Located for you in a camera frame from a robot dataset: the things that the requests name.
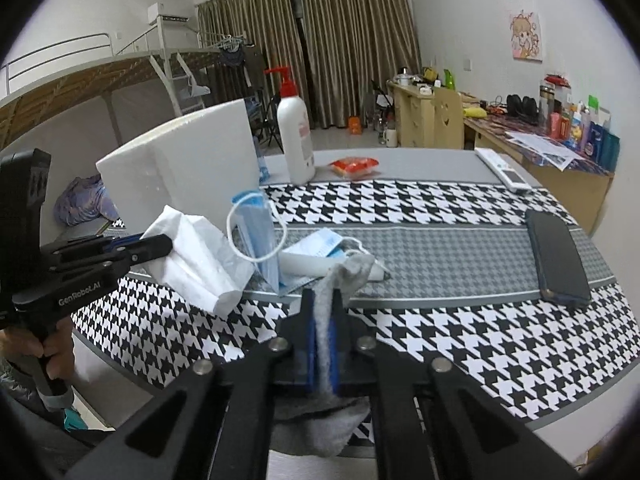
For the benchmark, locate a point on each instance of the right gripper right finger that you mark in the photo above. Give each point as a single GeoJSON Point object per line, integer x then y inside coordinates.
{"type": "Point", "coordinates": [349, 368]}

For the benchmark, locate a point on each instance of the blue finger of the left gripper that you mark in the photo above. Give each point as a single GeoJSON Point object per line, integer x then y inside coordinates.
{"type": "Point", "coordinates": [138, 249]}

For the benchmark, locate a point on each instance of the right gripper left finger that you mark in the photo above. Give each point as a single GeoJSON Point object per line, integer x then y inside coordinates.
{"type": "Point", "coordinates": [305, 343]}

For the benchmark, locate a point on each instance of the white tissue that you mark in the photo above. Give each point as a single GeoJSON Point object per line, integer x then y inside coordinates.
{"type": "Point", "coordinates": [201, 267]}

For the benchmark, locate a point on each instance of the grey sock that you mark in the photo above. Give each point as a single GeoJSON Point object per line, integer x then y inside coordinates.
{"type": "Point", "coordinates": [323, 424]}

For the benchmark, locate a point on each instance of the blue face mask stack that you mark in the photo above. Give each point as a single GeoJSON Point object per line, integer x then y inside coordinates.
{"type": "Point", "coordinates": [257, 233]}

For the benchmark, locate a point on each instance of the person left hand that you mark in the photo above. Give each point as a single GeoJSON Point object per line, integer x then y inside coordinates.
{"type": "Point", "coordinates": [19, 345]}

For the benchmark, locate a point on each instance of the blue plaid quilt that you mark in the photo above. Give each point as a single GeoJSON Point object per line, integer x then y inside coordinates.
{"type": "Point", "coordinates": [84, 200]}

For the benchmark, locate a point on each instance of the loose blue face mask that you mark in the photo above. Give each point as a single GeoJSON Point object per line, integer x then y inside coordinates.
{"type": "Point", "coordinates": [317, 253]}

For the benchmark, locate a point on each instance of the white styrofoam box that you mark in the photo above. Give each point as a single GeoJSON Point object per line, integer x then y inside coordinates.
{"type": "Point", "coordinates": [195, 163]}

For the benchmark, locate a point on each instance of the metal bunk bed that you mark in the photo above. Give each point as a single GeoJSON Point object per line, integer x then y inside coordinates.
{"type": "Point", "coordinates": [80, 98]}

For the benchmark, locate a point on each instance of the houndstooth table mat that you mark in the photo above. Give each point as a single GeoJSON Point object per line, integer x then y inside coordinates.
{"type": "Point", "coordinates": [462, 283]}

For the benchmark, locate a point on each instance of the red orange snack packet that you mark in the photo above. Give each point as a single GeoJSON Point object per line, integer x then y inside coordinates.
{"type": "Point", "coordinates": [353, 167]}

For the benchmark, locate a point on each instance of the black folding chair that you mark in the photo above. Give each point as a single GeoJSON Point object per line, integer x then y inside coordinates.
{"type": "Point", "coordinates": [261, 110]}

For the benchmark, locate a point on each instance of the white pump lotion bottle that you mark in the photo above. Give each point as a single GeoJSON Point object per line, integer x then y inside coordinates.
{"type": "Point", "coordinates": [295, 131]}

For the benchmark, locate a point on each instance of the black smartphone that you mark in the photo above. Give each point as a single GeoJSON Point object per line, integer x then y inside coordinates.
{"type": "Point", "coordinates": [561, 276]}

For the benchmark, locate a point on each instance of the white remote control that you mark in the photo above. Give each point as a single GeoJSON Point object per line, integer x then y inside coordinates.
{"type": "Point", "coordinates": [507, 175]}

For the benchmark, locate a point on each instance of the wooden smiley chair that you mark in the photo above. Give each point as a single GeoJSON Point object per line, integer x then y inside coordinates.
{"type": "Point", "coordinates": [448, 119]}

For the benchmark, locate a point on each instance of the white papers on desk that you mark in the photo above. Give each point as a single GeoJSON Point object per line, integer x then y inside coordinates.
{"type": "Point", "coordinates": [557, 154]}

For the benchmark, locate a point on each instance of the wooden desk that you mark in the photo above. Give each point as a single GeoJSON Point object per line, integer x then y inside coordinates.
{"type": "Point", "coordinates": [581, 187]}

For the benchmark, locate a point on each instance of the brown window curtains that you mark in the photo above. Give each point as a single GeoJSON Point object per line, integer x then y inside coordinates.
{"type": "Point", "coordinates": [335, 48]}

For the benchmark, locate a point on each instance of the toiletry bottles cluster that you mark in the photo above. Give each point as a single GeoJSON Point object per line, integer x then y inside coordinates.
{"type": "Point", "coordinates": [583, 127]}

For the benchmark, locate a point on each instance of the wall air conditioner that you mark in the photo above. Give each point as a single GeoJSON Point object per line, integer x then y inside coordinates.
{"type": "Point", "coordinates": [168, 12]}

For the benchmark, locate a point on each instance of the anime girl wall poster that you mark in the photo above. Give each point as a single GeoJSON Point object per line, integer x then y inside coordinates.
{"type": "Point", "coordinates": [525, 36]}

